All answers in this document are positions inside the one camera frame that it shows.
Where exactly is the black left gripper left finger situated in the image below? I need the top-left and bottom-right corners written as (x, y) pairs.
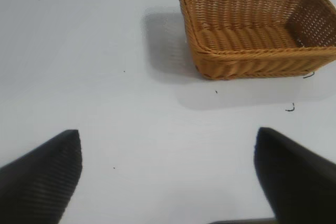
top-left (0, 129), bottom-right (83, 224)

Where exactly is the brown woven wicker basket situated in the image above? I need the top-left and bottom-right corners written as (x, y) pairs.
top-left (178, 0), bottom-right (336, 81)

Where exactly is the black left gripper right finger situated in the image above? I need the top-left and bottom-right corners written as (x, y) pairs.
top-left (253, 126), bottom-right (336, 224)

